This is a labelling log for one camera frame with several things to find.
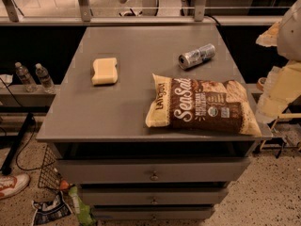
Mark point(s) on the silver blue redbull can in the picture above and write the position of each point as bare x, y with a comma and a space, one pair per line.
196, 57

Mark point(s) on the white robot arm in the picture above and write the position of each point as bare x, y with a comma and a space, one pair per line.
289, 33

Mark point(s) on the yellow sponge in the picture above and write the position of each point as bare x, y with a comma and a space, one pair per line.
105, 71

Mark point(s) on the brown sea salt chips bag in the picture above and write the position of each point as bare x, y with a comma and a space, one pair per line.
198, 104

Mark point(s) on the grey drawer cabinet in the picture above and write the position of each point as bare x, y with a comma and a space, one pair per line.
104, 146

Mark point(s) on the top drawer knob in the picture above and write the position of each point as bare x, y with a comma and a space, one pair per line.
154, 176

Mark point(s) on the drawer knob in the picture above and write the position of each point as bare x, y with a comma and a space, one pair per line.
154, 201
154, 176

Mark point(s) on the middle drawer knob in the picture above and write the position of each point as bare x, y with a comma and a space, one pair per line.
154, 201

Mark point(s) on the right plastic water bottle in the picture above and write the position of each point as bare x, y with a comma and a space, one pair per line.
45, 79

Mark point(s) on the plastic water bottle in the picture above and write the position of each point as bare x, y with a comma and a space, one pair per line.
45, 79
25, 76

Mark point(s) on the tape roll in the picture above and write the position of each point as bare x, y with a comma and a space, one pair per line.
260, 83

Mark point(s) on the green plastic bottle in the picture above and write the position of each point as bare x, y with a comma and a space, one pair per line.
82, 211

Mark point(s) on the left plastic water bottle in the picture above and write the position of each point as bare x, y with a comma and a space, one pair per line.
25, 76

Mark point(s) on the dark crumpled snack bag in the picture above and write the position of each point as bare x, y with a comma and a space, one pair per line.
46, 212

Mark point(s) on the black stand leg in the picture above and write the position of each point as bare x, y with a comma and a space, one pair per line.
6, 168

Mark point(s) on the white orange sneaker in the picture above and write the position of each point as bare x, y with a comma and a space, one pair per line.
12, 185

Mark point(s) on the black wire basket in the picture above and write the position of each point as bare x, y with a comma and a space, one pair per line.
49, 176

